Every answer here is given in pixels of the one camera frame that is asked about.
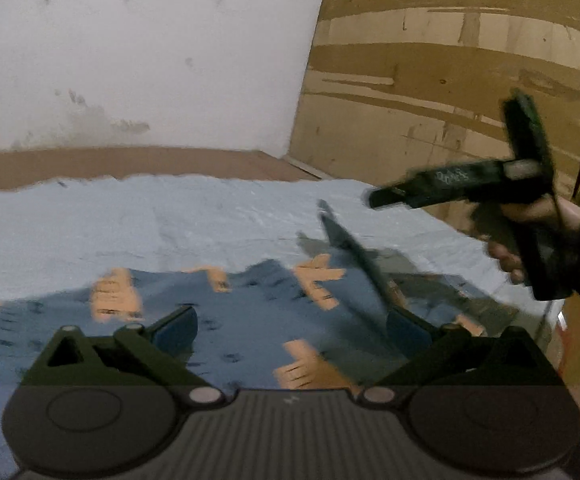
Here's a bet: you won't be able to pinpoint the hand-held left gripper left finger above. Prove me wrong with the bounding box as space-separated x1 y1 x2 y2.
20 305 226 408

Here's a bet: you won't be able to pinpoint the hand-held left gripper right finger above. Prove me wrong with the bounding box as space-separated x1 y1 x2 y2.
357 310 568 408

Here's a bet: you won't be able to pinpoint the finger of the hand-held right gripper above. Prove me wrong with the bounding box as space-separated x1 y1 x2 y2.
368 185 412 210

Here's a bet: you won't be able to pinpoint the blue orange printed pants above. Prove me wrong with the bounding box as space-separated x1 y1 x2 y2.
0 255 488 480

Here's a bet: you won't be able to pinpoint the person's right hand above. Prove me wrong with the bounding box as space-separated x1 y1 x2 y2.
487 196 580 285

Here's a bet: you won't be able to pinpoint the brown wooden bed frame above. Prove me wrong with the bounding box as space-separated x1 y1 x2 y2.
0 146 322 196

